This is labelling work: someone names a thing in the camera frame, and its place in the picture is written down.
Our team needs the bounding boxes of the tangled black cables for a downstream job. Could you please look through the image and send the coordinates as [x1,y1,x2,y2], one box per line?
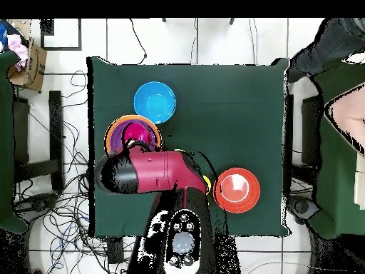
[14,71,135,274]

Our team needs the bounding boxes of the white box stack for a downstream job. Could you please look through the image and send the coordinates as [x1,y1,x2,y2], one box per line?
[354,153,365,210]

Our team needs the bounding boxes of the small pink bowl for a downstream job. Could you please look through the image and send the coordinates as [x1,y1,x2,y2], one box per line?
[122,122,153,145]

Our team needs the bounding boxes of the pink cloth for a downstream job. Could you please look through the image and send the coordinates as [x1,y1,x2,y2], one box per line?
[6,34,29,71]

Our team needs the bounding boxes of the black bench frame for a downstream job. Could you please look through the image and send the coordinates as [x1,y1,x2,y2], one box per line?
[12,90,65,192]

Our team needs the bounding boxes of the red bowl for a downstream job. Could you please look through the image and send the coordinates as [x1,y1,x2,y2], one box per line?
[213,167,261,214]

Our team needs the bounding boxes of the small black box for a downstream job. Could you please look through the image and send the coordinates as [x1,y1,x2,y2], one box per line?
[106,236,124,265]

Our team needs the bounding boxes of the blue bowl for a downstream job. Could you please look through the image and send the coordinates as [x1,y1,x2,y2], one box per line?
[133,81,177,126]

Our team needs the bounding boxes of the black floor cable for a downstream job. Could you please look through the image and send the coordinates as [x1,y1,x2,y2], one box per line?
[128,19,148,65]

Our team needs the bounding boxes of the cardboard box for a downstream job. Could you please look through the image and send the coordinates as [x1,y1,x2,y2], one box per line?
[6,42,48,93]

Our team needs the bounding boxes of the purple bowl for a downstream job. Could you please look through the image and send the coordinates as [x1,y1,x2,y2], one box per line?
[109,119,160,152]

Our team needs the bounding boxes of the large orange bowl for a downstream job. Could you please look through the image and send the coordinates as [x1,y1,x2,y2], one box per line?
[103,114,163,156]

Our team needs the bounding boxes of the black framed white board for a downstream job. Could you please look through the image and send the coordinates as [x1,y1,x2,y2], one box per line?
[40,19,83,51]

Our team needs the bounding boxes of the green cloth covered table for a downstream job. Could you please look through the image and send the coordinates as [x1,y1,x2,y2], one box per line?
[0,51,28,235]
[306,61,365,239]

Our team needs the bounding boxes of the dark green tablecloth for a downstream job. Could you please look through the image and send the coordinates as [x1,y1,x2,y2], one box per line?
[86,56,292,239]

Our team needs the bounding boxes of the person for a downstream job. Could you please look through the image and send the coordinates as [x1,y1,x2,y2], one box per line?
[286,18,365,158]

